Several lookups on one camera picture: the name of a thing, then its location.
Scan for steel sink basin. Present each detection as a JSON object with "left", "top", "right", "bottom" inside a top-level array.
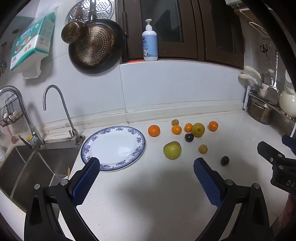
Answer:
[{"left": 0, "top": 142, "right": 81, "bottom": 211}]

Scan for small copper saucepan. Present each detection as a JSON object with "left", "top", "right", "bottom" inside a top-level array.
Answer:
[{"left": 61, "top": 6, "right": 88, "bottom": 44}]

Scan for small brownish green fruit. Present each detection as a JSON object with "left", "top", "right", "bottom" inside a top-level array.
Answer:
[{"left": 171, "top": 119, "right": 179, "bottom": 126}]

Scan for white dish rack bracket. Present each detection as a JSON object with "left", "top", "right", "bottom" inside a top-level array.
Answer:
[{"left": 242, "top": 85, "right": 252, "bottom": 111}]

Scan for perforated copper strainer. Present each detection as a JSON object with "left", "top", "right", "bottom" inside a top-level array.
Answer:
[{"left": 70, "top": 25, "right": 114, "bottom": 66}]

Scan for large orange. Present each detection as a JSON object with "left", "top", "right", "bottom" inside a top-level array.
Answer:
[{"left": 148, "top": 125, "right": 161, "bottom": 137}]

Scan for steel pot on rack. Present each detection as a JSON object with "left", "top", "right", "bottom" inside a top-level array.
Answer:
[{"left": 247, "top": 97, "right": 273, "bottom": 125}]

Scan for small orange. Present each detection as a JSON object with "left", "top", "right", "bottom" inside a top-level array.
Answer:
[
  {"left": 184, "top": 123, "right": 193, "bottom": 133},
  {"left": 171, "top": 125, "right": 182, "bottom": 135}
]

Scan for dark wooden window frame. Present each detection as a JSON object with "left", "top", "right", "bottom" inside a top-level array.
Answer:
[{"left": 117, "top": 0, "right": 244, "bottom": 69}]

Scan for dark plum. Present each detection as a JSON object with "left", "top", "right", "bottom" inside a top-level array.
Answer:
[
  {"left": 185, "top": 133, "right": 194, "bottom": 143},
  {"left": 221, "top": 156, "right": 230, "bottom": 166}
]

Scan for steel spatula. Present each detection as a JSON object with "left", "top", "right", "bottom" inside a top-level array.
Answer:
[{"left": 265, "top": 50, "right": 280, "bottom": 105}]

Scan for dark plum front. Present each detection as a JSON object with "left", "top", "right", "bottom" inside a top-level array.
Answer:
[{"left": 221, "top": 156, "right": 230, "bottom": 166}]

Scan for person right hand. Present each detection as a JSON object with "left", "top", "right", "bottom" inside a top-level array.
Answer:
[{"left": 281, "top": 193, "right": 295, "bottom": 227}]

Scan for white ceramic teapot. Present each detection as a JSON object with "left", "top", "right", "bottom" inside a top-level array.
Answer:
[{"left": 279, "top": 86, "right": 296, "bottom": 118}]

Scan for black wire basket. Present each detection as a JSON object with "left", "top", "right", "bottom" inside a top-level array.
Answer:
[{"left": 1, "top": 95, "right": 23, "bottom": 127}]

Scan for blue lotion pump bottle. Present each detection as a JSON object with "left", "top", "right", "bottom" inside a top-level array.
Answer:
[{"left": 142, "top": 19, "right": 158, "bottom": 61}]

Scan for black scissors on wall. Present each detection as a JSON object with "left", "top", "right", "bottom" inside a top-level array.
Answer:
[{"left": 259, "top": 43, "right": 269, "bottom": 60}]

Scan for teal paper towel box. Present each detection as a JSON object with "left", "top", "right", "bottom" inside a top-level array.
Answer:
[{"left": 10, "top": 11, "right": 56, "bottom": 75}]

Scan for large kitchen faucet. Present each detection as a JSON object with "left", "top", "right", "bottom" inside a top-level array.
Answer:
[{"left": 0, "top": 85, "right": 45, "bottom": 149}]

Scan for thin gooseneck faucet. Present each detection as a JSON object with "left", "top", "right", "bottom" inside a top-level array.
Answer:
[{"left": 43, "top": 85, "right": 85, "bottom": 145}]

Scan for green apple front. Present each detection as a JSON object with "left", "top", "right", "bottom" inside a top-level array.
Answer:
[{"left": 163, "top": 141, "right": 182, "bottom": 160}]

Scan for green apple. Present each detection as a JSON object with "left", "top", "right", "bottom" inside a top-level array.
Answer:
[
  {"left": 163, "top": 141, "right": 182, "bottom": 160},
  {"left": 191, "top": 123, "right": 205, "bottom": 138}
]

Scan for black frying pan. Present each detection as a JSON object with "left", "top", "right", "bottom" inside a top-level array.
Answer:
[{"left": 68, "top": 19, "right": 127, "bottom": 75}]

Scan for small yellow brown fruit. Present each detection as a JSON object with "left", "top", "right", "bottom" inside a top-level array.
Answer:
[{"left": 198, "top": 144, "right": 208, "bottom": 154}]

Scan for blue white porcelain plate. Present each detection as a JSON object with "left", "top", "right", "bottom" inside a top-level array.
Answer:
[{"left": 80, "top": 126, "right": 146, "bottom": 172}]

